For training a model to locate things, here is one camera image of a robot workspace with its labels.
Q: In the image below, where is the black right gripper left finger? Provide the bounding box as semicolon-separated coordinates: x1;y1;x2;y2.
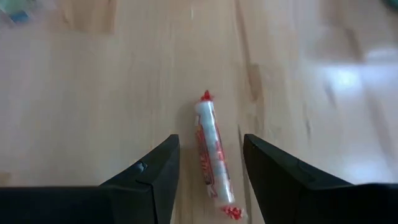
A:
99;134;181;224

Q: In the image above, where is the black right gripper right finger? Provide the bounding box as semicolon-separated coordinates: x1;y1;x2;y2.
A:
243;134;352;224

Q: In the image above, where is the Hershey's cookies creme bar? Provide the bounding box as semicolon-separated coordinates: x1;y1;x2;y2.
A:
9;11;34;25

